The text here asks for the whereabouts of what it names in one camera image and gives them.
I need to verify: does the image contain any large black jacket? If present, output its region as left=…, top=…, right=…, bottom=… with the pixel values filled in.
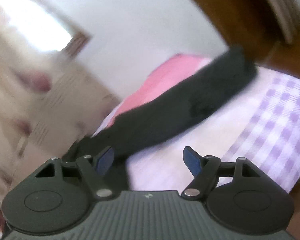
left=62, top=47, right=257, bottom=191

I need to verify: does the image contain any pink white checkered bedsheet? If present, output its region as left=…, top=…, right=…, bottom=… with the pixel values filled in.
left=91, top=53, right=300, bottom=194

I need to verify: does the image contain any beige leaf print curtain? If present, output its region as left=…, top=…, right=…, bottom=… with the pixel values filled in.
left=0, top=0, right=121, bottom=201

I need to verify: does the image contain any brown wooden door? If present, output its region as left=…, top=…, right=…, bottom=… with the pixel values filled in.
left=194, top=0, right=300, bottom=78

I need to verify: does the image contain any wooden window frame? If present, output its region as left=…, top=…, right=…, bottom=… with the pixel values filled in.
left=5, top=0, right=93, bottom=58

